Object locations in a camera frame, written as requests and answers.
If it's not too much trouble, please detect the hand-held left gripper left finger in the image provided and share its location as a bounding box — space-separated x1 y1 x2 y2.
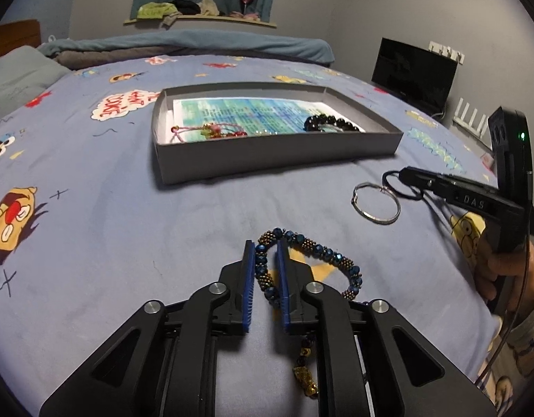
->
39 240 255 417

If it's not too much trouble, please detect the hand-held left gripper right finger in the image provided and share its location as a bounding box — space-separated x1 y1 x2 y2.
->
276 240 498 417

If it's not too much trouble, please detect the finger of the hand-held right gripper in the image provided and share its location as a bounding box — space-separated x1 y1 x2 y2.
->
399 166 459 203

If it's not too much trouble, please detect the black hair tie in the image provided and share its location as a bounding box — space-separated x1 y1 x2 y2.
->
382 170 428 201

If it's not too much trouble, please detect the blue crystal bead bracelet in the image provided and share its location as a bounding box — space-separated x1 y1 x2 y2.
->
255 227 363 307

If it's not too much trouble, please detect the large black bead bracelet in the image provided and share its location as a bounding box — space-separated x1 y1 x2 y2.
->
303 114 364 134

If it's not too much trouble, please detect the grey cardboard box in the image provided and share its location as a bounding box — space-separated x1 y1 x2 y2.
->
151 82 404 185

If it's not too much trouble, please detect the red bead bracelet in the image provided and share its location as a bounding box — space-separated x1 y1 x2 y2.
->
199 122 248 140

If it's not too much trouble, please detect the pink cord bracelet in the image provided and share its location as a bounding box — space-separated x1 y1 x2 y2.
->
170 124 220 142

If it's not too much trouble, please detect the person's right forearm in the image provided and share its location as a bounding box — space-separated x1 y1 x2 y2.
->
506 265 534 357

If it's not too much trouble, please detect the person's right hand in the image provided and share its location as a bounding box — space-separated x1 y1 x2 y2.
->
473 228 534 318

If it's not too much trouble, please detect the white router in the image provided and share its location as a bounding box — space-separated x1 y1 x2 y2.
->
451 98 495 144

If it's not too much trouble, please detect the black monitor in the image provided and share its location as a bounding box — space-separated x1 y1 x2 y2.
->
371 38 459 116

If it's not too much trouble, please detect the cartoon printed blue bed sheet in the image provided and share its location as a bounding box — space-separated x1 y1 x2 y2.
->
0 54 534 417

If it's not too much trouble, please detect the blue-green printed paper sheet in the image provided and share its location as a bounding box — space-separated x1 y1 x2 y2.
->
171 97 337 137

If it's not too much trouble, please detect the blue blanket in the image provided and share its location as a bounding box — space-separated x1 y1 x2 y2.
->
36 30 336 67

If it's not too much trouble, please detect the window sill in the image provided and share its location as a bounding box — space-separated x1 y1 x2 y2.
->
123 14 277 29

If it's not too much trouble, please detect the grey blanket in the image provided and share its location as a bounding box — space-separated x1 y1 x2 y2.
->
54 46 172 70

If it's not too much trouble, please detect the black cloth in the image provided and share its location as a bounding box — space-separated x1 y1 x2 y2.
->
171 0 202 16

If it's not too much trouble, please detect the green cloth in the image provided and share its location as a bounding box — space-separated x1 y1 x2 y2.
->
137 2 178 20

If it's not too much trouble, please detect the grey-blue pillow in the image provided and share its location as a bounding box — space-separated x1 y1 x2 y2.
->
0 46 72 123

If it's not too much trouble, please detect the wooden headboard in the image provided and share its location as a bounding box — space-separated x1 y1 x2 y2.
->
0 19 42 62

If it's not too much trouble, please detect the silver ring bracelet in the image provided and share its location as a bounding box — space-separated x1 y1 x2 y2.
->
351 181 402 226

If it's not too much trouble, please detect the dark bead gold charm bracelet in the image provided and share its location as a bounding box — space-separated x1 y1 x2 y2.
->
291 297 374 400

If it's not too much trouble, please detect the white wall hook rack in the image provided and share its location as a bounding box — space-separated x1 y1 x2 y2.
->
428 41 465 64

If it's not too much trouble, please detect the black cable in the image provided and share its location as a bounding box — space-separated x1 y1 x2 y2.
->
475 174 534 387

